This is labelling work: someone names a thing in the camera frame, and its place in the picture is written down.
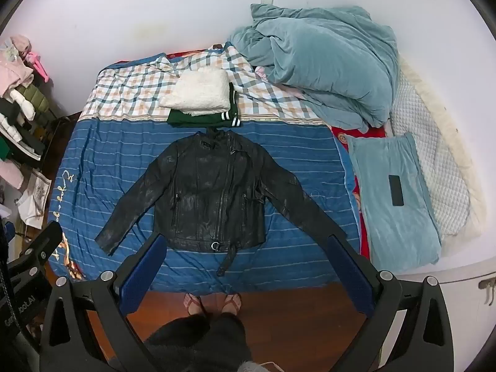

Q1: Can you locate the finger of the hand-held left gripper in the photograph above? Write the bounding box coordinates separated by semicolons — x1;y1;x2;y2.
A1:
7;221;63;277

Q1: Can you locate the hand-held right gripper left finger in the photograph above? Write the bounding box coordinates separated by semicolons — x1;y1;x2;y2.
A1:
39;232;168;372

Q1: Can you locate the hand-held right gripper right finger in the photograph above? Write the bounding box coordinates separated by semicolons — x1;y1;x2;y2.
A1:
326;234;466;372

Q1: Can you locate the black leather jacket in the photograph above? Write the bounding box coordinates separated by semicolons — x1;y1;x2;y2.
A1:
95;128;347;277

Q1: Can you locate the pile of hanging clothes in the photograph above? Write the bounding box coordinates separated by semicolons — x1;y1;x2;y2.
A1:
0;35;60;188

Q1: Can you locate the white tote bag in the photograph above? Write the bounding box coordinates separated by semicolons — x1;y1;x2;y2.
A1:
16;168;52;230

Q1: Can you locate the person's left foot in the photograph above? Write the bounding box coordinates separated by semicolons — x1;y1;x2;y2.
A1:
183;294;203;316

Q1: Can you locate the person's foot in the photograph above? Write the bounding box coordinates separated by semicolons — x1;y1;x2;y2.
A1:
221;293;243;316
183;294;203;316

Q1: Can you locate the teal pillow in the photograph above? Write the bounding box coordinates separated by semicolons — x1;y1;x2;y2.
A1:
345;132;442;269

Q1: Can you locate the person's right foot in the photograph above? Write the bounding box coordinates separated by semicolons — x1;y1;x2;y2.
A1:
221;293;243;316

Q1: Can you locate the person's dark fuzzy clothing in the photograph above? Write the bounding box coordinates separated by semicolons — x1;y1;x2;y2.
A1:
144;313;253;372

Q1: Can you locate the black phone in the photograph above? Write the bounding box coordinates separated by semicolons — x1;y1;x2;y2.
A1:
388;175;405;207

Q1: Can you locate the blue striped bed sheet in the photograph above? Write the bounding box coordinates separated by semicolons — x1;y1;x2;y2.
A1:
46;118;361;292

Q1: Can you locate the white cabinet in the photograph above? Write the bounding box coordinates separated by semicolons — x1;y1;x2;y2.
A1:
394;255;496;372

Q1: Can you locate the red printed sheet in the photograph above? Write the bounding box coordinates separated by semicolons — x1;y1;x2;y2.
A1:
331;123;388;257

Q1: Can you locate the white quilted mattress pad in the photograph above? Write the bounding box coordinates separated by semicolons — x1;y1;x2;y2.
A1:
388;57;487;238

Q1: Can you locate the green folded striped-cuff jacket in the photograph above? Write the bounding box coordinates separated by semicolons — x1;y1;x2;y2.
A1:
167;83;241;129

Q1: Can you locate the plaid checked blanket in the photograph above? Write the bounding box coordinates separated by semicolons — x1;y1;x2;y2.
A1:
79;44;338;125

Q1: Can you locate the white fluffy folded garment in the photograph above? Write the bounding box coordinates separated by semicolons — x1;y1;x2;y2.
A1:
159;68;233;117

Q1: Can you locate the teal duvet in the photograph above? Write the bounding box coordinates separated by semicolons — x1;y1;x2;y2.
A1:
228;3;401;133

